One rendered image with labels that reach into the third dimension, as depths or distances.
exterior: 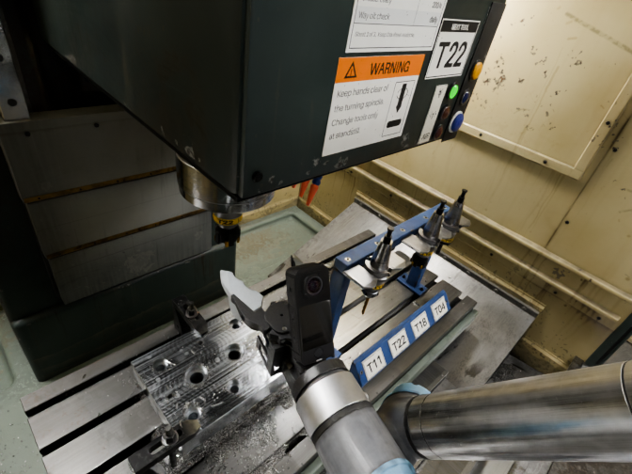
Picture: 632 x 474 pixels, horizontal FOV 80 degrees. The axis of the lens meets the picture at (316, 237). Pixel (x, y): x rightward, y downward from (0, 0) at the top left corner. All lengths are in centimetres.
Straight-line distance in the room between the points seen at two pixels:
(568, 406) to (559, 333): 120
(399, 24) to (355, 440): 43
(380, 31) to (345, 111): 8
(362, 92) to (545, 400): 35
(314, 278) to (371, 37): 26
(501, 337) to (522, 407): 110
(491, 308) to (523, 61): 83
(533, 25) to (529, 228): 61
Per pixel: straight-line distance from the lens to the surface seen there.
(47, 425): 104
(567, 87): 136
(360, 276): 85
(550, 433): 43
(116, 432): 99
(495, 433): 46
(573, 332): 159
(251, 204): 59
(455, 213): 110
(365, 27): 43
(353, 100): 44
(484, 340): 151
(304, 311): 43
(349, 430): 42
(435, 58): 56
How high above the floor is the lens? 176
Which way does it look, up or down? 36 degrees down
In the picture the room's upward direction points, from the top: 11 degrees clockwise
